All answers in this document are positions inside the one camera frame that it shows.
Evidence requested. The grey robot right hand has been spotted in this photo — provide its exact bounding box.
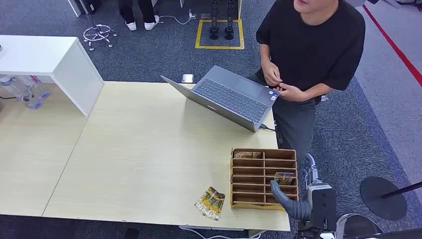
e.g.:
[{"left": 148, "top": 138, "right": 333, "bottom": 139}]
[{"left": 270, "top": 153, "right": 320, "bottom": 222}]

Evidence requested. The person's left hand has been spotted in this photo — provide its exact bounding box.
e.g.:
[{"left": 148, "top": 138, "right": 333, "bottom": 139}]
[{"left": 275, "top": 82, "right": 309, "bottom": 102}]

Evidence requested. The person's right hand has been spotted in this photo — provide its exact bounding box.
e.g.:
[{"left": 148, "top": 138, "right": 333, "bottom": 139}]
[{"left": 261, "top": 60, "right": 283, "bottom": 87}]

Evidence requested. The wooden slotted card organizer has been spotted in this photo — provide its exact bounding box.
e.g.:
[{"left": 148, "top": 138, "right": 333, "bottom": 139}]
[{"left": 229, "top": 147, "right": 300, "bottom": 211}]

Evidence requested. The yellow green hotel card sleeve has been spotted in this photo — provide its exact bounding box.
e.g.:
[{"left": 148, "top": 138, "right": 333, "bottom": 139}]
[{"left": 194, "top": 186, "right": 226, "bottom": 222}]

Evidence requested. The background person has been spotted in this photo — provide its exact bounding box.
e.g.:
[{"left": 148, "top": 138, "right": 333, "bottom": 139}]
[{"left": 118, "top": 0, "right": 160, "bottom": 31}]

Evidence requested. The grey open laptop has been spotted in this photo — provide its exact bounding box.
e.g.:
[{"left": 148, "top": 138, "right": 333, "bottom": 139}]
[{"left": 160, "top": 65, "right": 281, "bottom": 133}]

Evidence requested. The black robot leg stand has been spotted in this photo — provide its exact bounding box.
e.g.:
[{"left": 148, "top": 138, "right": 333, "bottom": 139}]
[
  {"left": 210, "top": 0, "right": 219, "bottom": 40},
  {"left": 224, "top": 0, "right": 235, "bottom": 40}
]

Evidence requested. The black round stand base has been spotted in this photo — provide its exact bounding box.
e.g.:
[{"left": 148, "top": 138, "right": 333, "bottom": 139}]
[{"left": 359, "top": 176, "right": 409, "bottom": 221}]

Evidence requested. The red floor tape line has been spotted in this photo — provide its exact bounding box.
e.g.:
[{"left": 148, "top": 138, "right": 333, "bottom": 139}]
[{"left": 362, "top": 3, "right": 422, "bottom": 87}]

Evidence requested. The chrome star chair base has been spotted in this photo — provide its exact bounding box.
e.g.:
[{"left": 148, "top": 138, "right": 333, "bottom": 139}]
[{"left": 82, "top": 23, "right": 118, "bottom": 52}]

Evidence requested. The white desk riser shelf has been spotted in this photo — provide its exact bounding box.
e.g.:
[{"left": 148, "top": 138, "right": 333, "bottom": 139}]
[{"left": 0, "top": 34, "right": 105, "bottom": 117}]

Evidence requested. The clear plastic water bottle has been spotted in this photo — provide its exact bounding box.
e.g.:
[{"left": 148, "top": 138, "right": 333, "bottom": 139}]
[
  {"left": 0, "top": 75, "right": 43, "bottom": 110},
  {"left": 16, "top": 75, "right": 52, "bottom": 100}
]

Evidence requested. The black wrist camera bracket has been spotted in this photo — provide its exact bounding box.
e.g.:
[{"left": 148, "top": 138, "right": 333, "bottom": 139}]
[{"left": 311, "top": 188, "right": 337, "bottom": 232}]

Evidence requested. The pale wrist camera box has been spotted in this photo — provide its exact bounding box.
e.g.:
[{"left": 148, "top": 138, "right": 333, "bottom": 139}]
[{"left": 307, "top": 183, "right": 333, "bottom": 207}]

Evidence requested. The black laptop cable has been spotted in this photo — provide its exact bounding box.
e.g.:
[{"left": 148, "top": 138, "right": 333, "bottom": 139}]
[{"left": 259, "top": 123, "right": 284, "bottom": 144}]

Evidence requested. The white cable under desk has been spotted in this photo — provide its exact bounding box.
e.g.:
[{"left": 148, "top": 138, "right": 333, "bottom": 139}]
[{"left": 178, "top": 225, "right": 264, "bottom": 239}]

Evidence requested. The white floor cable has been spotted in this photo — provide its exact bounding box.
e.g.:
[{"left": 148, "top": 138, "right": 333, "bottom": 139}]
[{"left": 158, "top": 9, "right": 197, "bottom": 25}]

